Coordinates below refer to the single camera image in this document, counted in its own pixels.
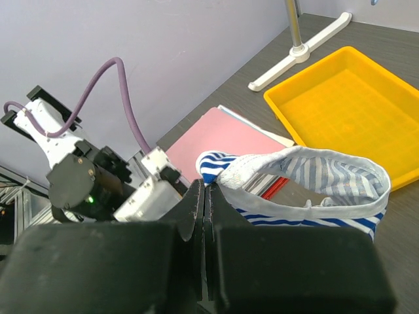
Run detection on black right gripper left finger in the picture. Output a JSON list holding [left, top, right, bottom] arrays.
[[1, 180, 205, 313]]

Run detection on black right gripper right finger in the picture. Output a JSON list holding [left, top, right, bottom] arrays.
[[204, 184, 396, 313]]

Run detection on blue white striped tank top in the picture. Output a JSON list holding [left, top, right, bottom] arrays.
[[196, 146, 392, 239]]

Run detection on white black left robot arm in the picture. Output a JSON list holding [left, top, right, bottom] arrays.
[[1, 86, 134, 223]]

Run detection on pink clipboard with papers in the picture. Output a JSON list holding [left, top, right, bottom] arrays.
[[166, 105, 295, 182]]

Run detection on yellow plastic tray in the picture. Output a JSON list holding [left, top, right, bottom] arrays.
[[264, 46, 418, 190]]

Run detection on metal clothes rack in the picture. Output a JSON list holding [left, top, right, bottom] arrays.
[[247, 1, 352, 92]]

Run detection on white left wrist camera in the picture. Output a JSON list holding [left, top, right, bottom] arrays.
[[114, 147, 190, 222]]

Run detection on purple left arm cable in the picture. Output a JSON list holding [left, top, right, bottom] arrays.
[[3, 57, 191, 187]]

